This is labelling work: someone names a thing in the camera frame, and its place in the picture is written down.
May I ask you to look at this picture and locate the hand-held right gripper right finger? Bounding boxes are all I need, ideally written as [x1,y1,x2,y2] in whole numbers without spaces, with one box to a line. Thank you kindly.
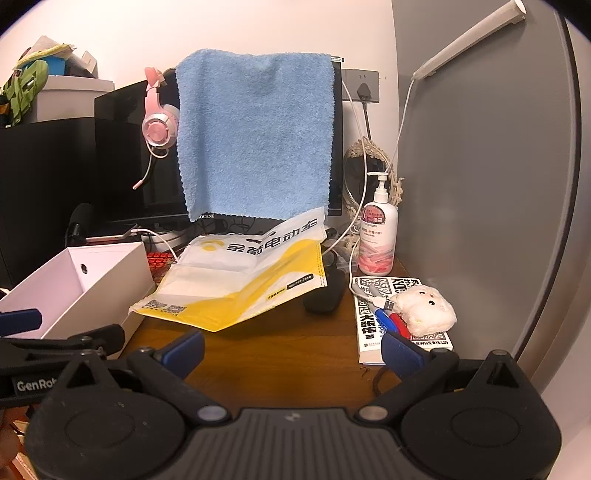
[355,332,533,424]

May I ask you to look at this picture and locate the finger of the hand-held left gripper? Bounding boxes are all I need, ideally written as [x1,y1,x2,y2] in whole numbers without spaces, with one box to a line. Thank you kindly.
[0,324,126,366]
[0,308,43,337]

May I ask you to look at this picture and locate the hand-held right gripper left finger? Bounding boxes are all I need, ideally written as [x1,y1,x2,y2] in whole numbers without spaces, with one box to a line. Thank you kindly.
[50,330,230,424]

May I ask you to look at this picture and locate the white cardboard box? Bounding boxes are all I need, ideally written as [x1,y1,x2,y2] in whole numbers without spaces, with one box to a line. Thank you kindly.
[0,241,158,355]
[65,50,100,79]

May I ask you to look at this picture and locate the yellow and white bag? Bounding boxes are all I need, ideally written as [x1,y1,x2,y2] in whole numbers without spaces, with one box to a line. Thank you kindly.
[130,206,328,333]

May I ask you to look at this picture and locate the red pen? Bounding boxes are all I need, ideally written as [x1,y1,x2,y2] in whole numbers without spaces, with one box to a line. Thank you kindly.
[390,313,413,339]

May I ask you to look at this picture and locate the blue pen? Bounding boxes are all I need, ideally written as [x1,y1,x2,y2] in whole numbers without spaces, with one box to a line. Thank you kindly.
[375,309,403,336]

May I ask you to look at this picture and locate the black and white book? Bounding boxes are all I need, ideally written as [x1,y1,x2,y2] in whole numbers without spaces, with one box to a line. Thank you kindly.
[351,276,455,366]

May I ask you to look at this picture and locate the white plush toy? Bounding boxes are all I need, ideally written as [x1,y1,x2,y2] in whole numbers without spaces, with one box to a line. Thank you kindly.
[393,285,458,334]

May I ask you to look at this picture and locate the red keyboard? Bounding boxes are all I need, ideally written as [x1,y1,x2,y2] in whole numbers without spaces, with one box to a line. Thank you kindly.
[147,251,179,287]

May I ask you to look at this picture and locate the black mouse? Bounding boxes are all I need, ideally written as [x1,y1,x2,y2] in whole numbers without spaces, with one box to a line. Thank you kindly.
[302,253,345,315]

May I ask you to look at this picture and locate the black microphone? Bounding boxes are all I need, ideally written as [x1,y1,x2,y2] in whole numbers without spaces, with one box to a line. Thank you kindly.
[65,203,96,248]

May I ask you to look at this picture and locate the black computer tower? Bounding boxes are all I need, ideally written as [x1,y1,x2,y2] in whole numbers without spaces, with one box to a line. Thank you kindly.
[0,117,100,287]

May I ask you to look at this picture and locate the pink pump lotion bottle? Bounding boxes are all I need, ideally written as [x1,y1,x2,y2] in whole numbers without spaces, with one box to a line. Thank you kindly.
[358,171,399,277]

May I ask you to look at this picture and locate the black monitor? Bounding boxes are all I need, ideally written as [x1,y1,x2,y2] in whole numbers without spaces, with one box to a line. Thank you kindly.
[95,58,345,252]

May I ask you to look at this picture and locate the grey cabinet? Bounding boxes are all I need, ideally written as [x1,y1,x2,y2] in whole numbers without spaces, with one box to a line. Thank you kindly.
[392,0,583,398]

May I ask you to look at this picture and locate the pink headset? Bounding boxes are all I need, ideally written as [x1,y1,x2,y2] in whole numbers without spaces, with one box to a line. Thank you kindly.
[133,67,182,191]

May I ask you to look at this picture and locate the blue towel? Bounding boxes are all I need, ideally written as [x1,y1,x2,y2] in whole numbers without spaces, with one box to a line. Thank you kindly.
[174,48,335,224]

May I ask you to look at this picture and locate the green fabric item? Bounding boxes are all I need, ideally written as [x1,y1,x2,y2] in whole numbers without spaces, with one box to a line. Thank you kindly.
[0,59,49,127]

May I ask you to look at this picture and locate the white storage box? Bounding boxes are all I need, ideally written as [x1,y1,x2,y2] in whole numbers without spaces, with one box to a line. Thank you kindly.
[23,76,115,123]

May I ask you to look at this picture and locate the white bar lamp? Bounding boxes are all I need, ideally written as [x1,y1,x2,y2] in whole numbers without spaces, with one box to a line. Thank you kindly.
[412,0,527,80]

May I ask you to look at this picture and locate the thin black cable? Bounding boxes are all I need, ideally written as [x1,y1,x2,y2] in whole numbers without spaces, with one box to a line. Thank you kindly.
[360,367,394,398]

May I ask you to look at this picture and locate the white plug adapter cable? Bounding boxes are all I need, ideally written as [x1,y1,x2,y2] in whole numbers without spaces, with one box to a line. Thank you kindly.
[350,279,397,315]

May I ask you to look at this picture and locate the white charging cable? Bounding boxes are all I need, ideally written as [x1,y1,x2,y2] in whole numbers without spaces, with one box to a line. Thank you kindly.
[124,227,181,266]

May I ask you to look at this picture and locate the woven frame mirror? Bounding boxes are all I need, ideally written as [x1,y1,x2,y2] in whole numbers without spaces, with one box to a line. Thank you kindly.
[342,137,403,217]

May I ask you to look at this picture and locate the white lamp cable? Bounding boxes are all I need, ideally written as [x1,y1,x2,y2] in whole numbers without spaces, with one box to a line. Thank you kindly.
[392,76,417,185]

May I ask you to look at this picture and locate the grey wall socket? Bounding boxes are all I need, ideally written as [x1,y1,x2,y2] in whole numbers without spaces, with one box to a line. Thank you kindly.
[342,68,382,103]

